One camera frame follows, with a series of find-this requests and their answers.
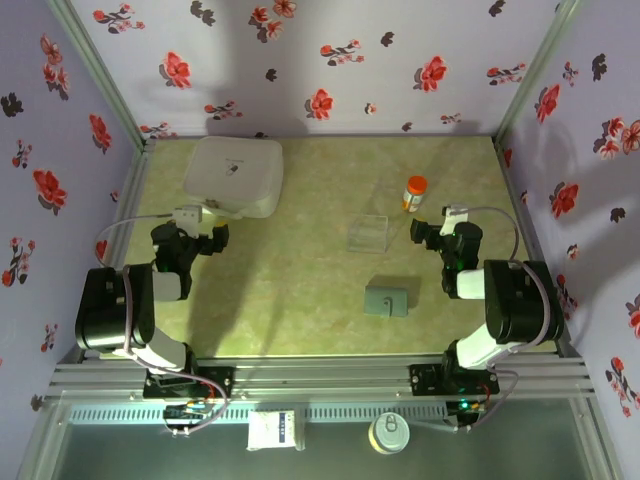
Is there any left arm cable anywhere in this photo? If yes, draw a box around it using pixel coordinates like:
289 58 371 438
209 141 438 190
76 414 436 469
94 213 230 437

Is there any white medicine case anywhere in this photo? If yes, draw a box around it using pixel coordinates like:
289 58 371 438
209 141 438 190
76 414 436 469
182 135 285 220

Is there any orange capped pill bottle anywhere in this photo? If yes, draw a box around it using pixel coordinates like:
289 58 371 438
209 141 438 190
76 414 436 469
401 175 429 214

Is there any aluminium side rail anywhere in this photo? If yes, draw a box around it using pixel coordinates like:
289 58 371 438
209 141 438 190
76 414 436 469
491 134 586 361
57 138 159 366

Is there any aluminium frame post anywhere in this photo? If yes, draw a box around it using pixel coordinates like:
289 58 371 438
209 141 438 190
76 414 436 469
46 0 157 151
493 0 585 146

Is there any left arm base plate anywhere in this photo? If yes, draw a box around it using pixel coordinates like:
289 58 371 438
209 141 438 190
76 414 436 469
143 365 236 401

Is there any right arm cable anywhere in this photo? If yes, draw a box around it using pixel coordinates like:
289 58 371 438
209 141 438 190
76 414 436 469
452 205 554 434

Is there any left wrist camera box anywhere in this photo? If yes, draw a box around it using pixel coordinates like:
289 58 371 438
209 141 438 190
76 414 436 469
173 203 204 224

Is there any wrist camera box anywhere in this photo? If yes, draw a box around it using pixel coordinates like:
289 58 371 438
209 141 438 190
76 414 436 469
173 203 204 224
441 203 470 236

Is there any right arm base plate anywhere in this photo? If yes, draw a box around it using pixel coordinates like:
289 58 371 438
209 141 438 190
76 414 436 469
408 363 500 399

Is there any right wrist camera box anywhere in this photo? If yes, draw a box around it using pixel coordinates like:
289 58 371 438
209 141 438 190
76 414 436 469
441 203 470 236

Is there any grey-green card holder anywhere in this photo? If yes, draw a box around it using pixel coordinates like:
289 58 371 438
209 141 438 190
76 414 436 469
363 283 410 319

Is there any clear plastic box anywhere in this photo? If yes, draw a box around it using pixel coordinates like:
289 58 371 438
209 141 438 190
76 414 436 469
346 213 392 256

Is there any white slotted cable duct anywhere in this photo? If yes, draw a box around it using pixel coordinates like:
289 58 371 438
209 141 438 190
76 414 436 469
67 403 449 425

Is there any aluminium frame rail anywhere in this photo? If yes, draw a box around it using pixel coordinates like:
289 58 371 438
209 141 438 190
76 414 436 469
43 355 597 401

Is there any tin can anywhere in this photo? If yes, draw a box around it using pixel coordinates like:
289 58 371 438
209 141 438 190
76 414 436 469
368 411 412 456

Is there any white label box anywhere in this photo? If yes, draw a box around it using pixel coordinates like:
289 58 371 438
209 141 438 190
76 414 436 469
246 409 307 453

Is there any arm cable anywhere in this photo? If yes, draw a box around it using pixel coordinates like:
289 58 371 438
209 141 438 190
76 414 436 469
94 213 230 437
452 205 554 434

